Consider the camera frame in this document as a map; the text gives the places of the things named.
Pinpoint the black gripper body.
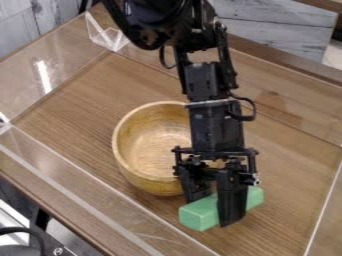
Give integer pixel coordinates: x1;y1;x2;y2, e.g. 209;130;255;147
173;98;258;175

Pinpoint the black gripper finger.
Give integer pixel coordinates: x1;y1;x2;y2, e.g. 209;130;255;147
177;163;215;203
215;163;261;227

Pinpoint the green rectangular block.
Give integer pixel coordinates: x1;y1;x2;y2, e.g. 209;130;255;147
179;186;265;231

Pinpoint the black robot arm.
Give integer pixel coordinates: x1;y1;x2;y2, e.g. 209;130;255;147
101;0;259;226

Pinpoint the brown wooden bowl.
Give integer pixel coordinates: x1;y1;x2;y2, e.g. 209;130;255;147
113;101;191;197

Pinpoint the black table leg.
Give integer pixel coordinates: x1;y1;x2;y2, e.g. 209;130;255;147
32;208;51;231

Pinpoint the black metal base bracket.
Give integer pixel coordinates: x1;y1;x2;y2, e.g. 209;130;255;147
30;226;78;256

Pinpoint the black cable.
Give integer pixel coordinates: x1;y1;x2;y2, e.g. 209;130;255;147
0;225;51;256

